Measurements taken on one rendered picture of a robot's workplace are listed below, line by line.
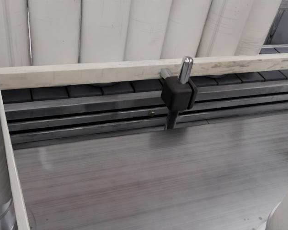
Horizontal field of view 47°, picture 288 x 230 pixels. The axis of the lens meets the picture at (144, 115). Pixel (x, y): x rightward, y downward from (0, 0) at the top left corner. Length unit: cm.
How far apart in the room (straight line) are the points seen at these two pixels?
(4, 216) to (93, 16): 21
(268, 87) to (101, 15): 25
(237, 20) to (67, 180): 26
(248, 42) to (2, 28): 30
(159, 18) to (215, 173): 17
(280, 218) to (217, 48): 25
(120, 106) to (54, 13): 12
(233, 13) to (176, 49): 8
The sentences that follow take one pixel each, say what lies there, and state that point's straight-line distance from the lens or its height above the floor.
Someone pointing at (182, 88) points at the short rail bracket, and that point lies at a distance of 34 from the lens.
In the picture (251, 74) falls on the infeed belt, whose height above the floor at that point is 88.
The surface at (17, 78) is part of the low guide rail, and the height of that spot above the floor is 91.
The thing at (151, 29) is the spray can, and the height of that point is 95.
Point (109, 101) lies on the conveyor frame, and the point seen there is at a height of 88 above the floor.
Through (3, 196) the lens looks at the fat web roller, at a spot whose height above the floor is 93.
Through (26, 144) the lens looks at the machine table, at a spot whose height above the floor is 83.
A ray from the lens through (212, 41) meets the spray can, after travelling 43.
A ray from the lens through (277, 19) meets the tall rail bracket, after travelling 64.
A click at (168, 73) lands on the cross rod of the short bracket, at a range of 38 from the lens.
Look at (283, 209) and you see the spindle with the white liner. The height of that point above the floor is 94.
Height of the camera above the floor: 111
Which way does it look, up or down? 39 degrees down
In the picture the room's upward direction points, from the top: 12 degrees clockwise
